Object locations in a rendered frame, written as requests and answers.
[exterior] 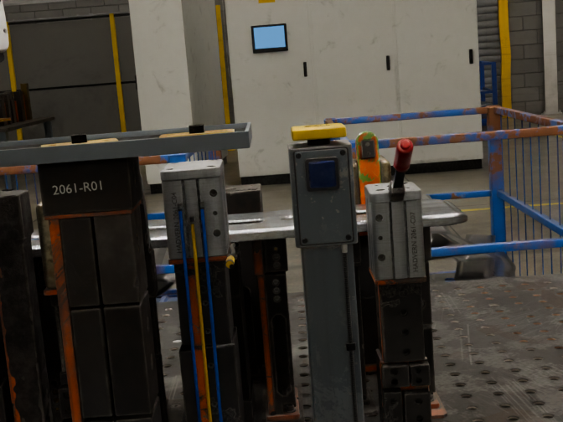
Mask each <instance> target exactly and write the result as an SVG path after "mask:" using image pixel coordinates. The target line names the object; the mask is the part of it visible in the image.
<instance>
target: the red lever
mask: <svg viewBox="0 0 563 422"><path fill-rule="evenodd" d="M413 147H414V146H413V143H412V142H411V141H410V140H408V139H401V140H399V141H398V143H397V145H396V150H395V160H394V164H393V167H394V168H395V176H394V180H390V184H389V188H388V193H389V196H390V201H398V200H403V199H404V196H405V185H404V177H405V172H407V171H408V169H409V168H410V164H411V156H412V152H413Z"/></svg>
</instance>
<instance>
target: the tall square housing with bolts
mask: <svg viewBox="0 0 563 422"><path fill-rule="evenodd" d="M224 168H225V167H224V161H223V160H221V159H214V160H203V161H192V162H172V163H169V164H168V165H167V166H166V167H165V168H164V169H163V170H162V171H161V172H160V177H161V181H162V189H163V206H164V214H165V223H166V231H167V240H168V256H169V260H168V263H169V264H170V265H174V271H175V280H176V289H177V298H178V314H179V323H180V332H181V340H182V344H181V347H180V350H179V359H180V368H181V376H182V385H183V401H184V410H185V419H186V422H245V411H244V400H243V391H242V382H241V371H240V353H239V343H238V334H237V327H234V321H233V311H232V301H231V292H230V273H229V269H228V268H227V267H226V266H225V263H226V259H227V255H228V254H229V253H230V245H231V242H230V231H229V221H228V212H227V202H226V192H225V174H224Z"/></svg>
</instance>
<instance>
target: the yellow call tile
mask: <svg viewBox="0 0 563 422"><path fill-rule="evenodd" d="M291 135H292V140H293V141H305V140H307V144H308V145H309V146H317V145H326V144H330V138H338V137H346V135H347V132H346V127H345V126H344V125H343V124H342V123H332V124H321V125H310V126H293V127H291Z"/></svg>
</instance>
